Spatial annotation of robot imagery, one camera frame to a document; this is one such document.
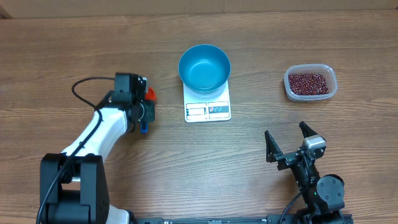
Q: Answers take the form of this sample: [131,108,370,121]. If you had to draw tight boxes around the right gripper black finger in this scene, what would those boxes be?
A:
[299,121,318,138]
[264,130,282,162]

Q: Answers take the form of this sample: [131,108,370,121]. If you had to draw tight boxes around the red measuring scoop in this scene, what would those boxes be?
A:
[145,87,157,101]

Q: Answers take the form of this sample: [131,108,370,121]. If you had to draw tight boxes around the blue bowl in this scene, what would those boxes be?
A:
[178,44,231,95]

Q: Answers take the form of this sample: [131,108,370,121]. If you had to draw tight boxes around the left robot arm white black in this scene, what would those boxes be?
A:
[36,73,155,223]

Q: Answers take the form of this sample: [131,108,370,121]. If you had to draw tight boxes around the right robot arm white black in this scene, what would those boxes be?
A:
[264,121,354,224]

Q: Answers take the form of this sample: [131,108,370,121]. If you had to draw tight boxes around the white kitchen scale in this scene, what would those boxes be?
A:
[183,82,231,123]

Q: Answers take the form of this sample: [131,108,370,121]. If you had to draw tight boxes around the red beans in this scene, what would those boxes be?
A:
[288,73,329,95]

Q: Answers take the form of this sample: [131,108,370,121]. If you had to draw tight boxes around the clear plastic container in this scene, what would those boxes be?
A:
[284,64,338,102]

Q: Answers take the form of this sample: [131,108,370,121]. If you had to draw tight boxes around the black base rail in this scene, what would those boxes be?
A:
[133,213,354,224]

